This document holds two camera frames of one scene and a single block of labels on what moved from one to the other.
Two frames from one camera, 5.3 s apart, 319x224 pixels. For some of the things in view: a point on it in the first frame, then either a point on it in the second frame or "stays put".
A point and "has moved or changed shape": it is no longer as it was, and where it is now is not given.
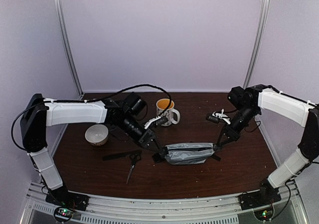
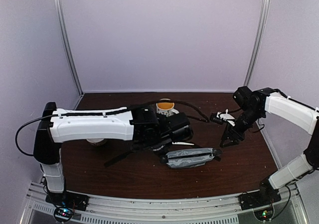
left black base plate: x=62 y=196 stays put
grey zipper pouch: x=188 y=153 has moved or changed shape
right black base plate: x=259 y=198 stays put
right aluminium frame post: x=263 y=12 stays put
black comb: x=120 y=155 → x=112 y=161
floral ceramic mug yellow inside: x=161 y=104 stays put
